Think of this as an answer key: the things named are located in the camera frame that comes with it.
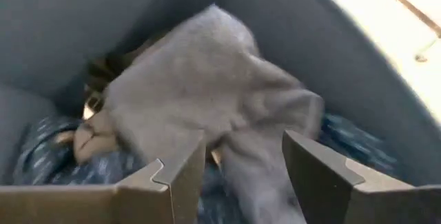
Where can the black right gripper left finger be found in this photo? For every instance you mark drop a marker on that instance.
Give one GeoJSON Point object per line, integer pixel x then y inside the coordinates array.
{"type": "Point", "coordinates": [103, 206]}

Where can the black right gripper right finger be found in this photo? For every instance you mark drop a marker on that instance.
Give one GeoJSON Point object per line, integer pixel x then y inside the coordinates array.
{"type": "Point", "coordinates": [361, 206]}

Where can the light grey garment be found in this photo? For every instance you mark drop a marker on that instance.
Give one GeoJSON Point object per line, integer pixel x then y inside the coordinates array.
{"type": "Point", "coordinates": [206, 79]}

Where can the beige garment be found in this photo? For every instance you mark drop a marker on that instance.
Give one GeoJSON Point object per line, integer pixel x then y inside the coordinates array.
{"type": "Point", "coordinates": [93, 141]}

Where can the blue streak-patterned garment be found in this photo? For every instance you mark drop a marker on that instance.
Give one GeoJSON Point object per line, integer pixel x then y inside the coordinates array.
{"type": "Point", "coordinates": [44, 162]}

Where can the navy white-striped fabric bin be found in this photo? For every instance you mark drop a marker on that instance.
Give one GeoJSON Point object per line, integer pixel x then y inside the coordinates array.
{"type": "Point", "coordinates": [51, 27]}

